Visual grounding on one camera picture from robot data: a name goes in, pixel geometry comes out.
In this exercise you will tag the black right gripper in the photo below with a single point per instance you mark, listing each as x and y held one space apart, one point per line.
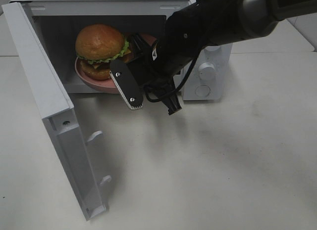
154 63

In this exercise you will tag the white round door button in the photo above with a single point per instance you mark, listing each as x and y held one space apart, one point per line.
202 91

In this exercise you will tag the white round knob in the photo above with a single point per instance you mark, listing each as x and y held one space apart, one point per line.
207 71
212 48

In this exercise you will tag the white microwave door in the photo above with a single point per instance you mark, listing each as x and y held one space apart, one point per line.
56 110

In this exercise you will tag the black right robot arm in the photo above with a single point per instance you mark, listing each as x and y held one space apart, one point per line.
220 22

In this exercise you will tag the burger with lettuce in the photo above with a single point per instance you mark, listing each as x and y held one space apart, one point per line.
97 46

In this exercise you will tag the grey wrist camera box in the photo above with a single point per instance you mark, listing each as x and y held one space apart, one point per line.
126 84

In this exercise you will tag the pink plate rim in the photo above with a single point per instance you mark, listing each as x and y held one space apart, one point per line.
93 86

